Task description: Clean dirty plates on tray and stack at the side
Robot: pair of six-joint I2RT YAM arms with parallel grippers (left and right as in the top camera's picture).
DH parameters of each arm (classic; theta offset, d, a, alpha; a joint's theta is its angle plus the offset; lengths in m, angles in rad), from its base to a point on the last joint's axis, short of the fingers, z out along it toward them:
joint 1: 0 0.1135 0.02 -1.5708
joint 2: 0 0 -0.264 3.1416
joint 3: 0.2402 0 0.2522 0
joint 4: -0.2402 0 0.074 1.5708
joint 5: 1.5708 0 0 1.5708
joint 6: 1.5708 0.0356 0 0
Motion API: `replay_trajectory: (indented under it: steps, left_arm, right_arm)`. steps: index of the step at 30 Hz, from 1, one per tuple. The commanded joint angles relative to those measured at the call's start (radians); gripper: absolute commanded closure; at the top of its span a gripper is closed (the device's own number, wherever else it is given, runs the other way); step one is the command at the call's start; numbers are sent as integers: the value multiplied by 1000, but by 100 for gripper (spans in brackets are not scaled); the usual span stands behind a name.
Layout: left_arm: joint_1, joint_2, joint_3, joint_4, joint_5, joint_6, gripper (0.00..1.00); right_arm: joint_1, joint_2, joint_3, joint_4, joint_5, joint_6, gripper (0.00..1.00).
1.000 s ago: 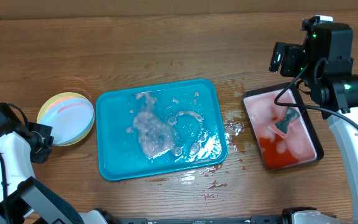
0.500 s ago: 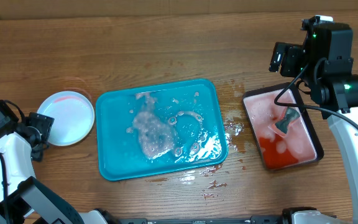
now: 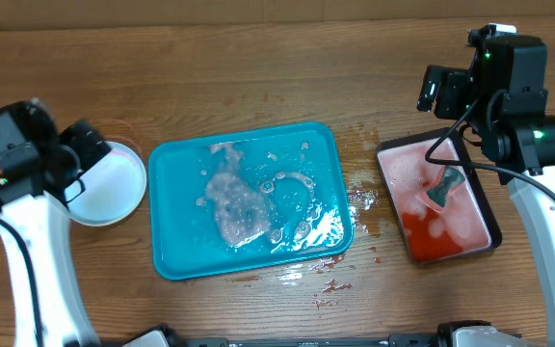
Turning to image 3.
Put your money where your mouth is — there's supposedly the yellow plate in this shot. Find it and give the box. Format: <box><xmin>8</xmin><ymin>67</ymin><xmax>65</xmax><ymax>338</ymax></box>
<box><xmin>68</xmin><ymin>204</ymin><xmax>136</xmax><ymax>227</ymax></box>

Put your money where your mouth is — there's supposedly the black tray with red water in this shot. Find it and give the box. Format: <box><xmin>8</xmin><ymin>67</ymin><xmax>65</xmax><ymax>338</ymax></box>
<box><xmin>376</xmin><ymin>128</ymin><xmax>502</xmax><ymax>265</ymax></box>

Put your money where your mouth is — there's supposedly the green pink sponge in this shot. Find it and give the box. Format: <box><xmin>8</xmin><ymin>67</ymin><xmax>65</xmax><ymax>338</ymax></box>
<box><xmin>416</xmin><ymin>166</ymin><xmax>465</xmax><ymax>213</ymax></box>

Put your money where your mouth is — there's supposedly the light blue plate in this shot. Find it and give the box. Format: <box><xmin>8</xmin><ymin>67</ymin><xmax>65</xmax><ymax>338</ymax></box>
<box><xmin>66</xmin><ymin>141</ymin><xmax>147</xmax><ymax>208</ymax></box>

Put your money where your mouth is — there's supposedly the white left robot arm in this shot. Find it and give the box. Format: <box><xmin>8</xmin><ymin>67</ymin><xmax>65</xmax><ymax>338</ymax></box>
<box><xmin>0</xmin><ymin>98</ymin><xmax>112</xmax><ymax>346</ymax></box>

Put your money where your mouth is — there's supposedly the teal plastic tray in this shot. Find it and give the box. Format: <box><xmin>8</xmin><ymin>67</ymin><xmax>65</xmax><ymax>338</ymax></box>
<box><xmin>148</xmin><ymin>122</ymin><xmax>354</xmax><ymax>280</ymax></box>

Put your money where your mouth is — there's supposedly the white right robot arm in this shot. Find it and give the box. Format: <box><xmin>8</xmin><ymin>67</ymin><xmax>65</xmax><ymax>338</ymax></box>
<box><xmin>417</xmin><ymin>23</ymin><xmax>555</xmax><ymax>346</ymax></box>

